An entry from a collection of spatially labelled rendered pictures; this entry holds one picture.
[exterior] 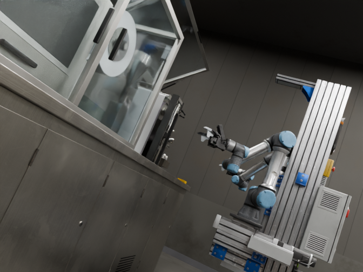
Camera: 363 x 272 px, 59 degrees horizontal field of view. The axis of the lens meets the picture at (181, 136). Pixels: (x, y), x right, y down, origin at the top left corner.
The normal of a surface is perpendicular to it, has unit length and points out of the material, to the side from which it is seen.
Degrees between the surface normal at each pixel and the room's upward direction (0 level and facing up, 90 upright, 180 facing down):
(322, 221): 90
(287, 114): 90
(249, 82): 90
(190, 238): 90
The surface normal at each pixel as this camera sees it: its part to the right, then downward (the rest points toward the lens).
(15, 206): 0.90, 0.32
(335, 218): -0.24, -0.29
